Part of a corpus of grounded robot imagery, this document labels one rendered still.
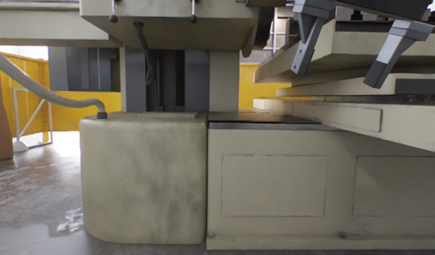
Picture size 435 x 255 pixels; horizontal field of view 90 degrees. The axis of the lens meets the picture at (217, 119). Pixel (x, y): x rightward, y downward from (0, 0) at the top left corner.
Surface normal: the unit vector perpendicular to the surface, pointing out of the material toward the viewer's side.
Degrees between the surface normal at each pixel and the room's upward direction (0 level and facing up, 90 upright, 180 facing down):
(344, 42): 90
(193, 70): 90
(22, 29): 90
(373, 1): 113
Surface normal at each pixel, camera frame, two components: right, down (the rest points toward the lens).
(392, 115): -1.00, -0.01
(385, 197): 0.02, 0.10
